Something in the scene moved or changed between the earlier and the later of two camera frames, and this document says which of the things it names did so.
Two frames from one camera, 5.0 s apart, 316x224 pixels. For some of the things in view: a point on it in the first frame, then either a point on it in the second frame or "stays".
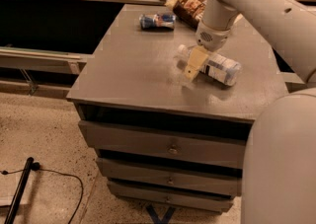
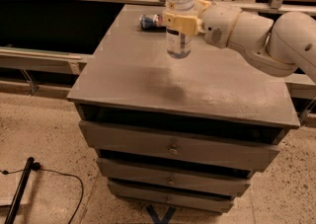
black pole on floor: [10, 218] stays
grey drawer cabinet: [167, 118] stays
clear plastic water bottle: [217, 68] -> [179, 0]
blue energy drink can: [161, 20] stays
